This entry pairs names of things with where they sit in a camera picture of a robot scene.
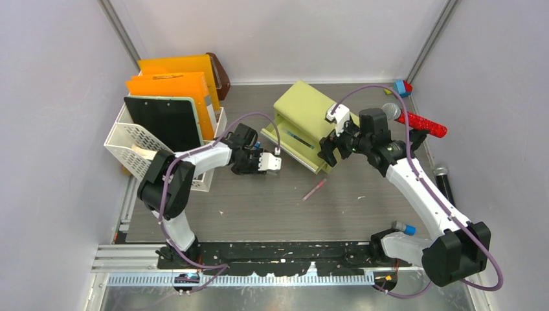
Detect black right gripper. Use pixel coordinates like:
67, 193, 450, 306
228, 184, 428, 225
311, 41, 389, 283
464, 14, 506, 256
318, 117, 372, 167

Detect green metal drawer cabinet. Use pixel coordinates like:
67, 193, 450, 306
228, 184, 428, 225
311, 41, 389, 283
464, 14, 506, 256
262, 80, 335, 174

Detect pink highlighter pen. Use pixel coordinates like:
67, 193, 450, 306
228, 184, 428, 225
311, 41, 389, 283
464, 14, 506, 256
302, 178, 327, 202

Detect black clipboard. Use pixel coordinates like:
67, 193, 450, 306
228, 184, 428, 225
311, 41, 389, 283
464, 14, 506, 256
124, 95, 204, 152

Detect thick orange binder folder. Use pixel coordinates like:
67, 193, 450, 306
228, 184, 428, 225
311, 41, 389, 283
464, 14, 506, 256
126, 72, 217, 141

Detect Nineteen Eighty-Four dark book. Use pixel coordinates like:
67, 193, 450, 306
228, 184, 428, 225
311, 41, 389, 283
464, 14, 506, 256
130, 144, 159, 161

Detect white plastic file rack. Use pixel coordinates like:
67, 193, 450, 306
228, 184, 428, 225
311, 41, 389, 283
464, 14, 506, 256
104, 102, 228, 192

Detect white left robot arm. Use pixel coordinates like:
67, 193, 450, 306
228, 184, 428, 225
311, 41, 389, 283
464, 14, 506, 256
137, 123, 265, 268

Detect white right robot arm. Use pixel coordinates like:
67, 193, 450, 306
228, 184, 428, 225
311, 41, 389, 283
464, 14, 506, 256
318, 104, 491, 287

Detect blue pen in drawer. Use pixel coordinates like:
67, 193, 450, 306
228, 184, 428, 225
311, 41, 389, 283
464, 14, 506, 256
286, 130, 314, 150

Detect red glitter microphone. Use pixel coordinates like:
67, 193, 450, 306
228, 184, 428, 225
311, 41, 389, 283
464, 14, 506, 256
382, 103, 447, 138

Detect brown wooden object behind rack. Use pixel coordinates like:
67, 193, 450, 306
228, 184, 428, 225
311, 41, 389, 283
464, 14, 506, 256
207, 52, 231, 101

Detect colourful toy blocks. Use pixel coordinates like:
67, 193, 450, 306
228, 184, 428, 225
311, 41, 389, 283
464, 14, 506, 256
391, 80, 413, 98

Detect thin orange folder in rack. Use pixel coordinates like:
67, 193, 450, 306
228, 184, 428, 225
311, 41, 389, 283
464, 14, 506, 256
138, 54, 221, 110

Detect black handheld microphone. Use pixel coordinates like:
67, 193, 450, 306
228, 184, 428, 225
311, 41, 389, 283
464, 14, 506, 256
433, 165, 455, 205

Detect blue silver small marker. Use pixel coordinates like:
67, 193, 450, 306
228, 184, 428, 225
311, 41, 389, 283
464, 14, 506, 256
392, 221, 416, 236

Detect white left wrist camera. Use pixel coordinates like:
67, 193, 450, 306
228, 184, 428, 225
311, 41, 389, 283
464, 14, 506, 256
258, 148, 282, 172

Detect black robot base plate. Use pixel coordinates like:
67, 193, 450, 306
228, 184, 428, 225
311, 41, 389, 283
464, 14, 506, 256
157, 241, 413, 278

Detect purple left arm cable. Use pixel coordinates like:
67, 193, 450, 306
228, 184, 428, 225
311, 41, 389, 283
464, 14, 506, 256
157, 112, 282, 293

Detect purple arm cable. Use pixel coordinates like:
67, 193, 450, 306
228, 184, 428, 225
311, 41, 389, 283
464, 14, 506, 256
328, 84, 505, 299
157, 112, 282, 293

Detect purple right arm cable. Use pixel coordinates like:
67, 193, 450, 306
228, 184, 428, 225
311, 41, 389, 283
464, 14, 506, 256
328, 84, 505, 299

